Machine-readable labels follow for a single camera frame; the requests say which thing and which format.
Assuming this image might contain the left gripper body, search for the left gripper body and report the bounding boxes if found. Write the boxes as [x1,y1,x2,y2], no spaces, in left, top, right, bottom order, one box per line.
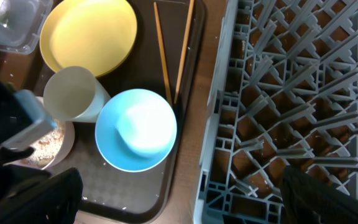
[0,46,58,206]

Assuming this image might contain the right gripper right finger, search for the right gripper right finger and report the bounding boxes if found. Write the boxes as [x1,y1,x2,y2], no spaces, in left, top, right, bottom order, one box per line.
[280,166,358,223]

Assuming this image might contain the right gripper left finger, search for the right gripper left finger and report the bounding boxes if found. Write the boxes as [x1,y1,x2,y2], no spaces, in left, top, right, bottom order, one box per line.
[0,167,83,223]

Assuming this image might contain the pink bowl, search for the pink bowl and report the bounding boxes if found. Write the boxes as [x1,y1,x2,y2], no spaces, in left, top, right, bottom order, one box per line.
[17,96,76,170]

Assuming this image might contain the white plastic cup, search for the white plastic cup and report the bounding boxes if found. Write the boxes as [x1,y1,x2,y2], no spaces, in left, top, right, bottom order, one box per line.
[43,66,111,123]

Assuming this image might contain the light blue bowl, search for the light blue bowl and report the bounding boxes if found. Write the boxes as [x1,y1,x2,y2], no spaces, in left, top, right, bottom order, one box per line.
[94,88,178,172]

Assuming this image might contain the yellow plate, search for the yellow plate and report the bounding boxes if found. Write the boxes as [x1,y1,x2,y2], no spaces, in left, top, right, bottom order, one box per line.
[39,0,137,77]

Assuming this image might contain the clear plastic waste bin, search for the clear plastic waste bin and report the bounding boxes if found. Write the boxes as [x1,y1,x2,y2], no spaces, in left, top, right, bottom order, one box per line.
[0,0,53,55]

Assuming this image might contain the grey dishwasher rack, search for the grey dishwasher rack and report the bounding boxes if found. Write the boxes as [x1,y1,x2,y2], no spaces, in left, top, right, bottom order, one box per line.
[193,0,358,223]

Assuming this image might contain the dark brown serving tray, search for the dark brown serving tray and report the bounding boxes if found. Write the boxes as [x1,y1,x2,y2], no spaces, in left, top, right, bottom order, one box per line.
[20,0,207,224]

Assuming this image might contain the left wooden chopstick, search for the left wooden chopstick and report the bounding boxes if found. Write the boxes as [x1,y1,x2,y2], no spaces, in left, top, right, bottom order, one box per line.
[154,2,173,107]

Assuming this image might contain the wooden chopstick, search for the wooden chopstick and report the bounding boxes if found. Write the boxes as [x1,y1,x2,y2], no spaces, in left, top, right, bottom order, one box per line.
[174,0,195,103]
[154,2,173,107]

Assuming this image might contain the right wooden chopstick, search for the right wooden chopstick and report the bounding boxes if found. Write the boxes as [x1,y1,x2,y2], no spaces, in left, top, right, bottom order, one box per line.
[174,0,195,103]

